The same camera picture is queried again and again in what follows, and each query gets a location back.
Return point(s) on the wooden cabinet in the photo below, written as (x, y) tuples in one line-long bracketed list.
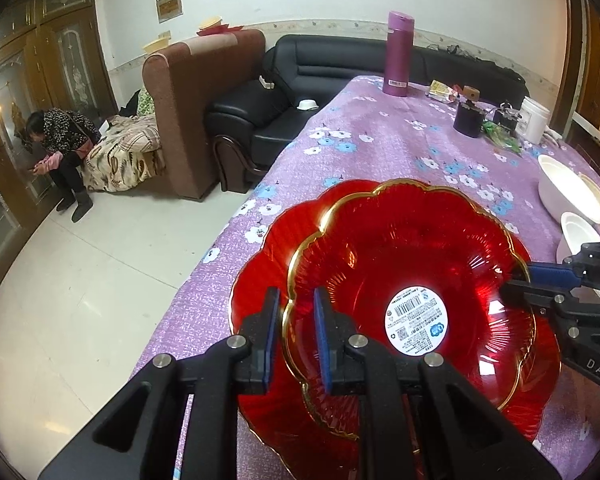
[(592, 70)]

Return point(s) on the brown fabric sofa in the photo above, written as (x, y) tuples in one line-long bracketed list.
[(195, 110)]

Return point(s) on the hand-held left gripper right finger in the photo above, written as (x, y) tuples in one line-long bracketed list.
[(324, 342)]

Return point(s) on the red glass plate with label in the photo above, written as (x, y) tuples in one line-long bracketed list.
[(405, 260)]

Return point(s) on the purple floral tablecloth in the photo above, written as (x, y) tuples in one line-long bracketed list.
[(380, 125)]

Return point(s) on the yellow snack packet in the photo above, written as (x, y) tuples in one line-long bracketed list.
[(440, 91)]

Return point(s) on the white box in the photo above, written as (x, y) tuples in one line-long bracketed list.
[(266, 82)]

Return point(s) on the yellow bowl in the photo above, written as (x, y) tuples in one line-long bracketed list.
[(157, 44), (211, 23)]

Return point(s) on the purple thermos bottle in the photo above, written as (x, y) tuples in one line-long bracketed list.
[(399, 55)]

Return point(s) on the small white bowl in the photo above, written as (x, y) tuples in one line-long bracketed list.
[(577, 232)]

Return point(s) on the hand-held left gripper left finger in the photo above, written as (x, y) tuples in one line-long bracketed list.
[(271, 332)]

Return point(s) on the red dish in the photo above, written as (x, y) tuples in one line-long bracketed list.
[(227, 29)]

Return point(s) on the wooden wardrobe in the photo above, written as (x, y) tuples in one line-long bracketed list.
[(10, 100)]

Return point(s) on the white plastic jar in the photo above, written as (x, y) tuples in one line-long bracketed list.
[(532, 120)]

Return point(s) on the printed blanket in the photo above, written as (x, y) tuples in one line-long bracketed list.
[(125, 152)]

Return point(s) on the black cylindrical container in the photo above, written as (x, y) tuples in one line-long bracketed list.
[(468, 120)]

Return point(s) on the tiny white bowl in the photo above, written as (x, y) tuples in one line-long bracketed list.
[(308, 105)]

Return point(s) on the small wooden block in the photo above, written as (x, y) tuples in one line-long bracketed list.
[(470, 94)]

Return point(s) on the black electric device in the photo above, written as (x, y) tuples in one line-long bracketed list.
[(506, 117)]

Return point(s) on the wall sign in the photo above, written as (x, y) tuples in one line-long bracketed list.
[(170, 6)]

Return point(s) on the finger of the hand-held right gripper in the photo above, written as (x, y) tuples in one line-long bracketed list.
[(550, 274), (530, 294)]

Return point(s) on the green plastic packet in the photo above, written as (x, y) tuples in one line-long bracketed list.
[(502, 139)]

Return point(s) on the green pillow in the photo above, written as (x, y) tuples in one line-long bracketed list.
[(146, 102)]

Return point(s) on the large white bowl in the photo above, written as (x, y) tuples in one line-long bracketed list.
[(562, 187)]

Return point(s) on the black leather sofa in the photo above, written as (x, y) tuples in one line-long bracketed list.
[(285, 70)]

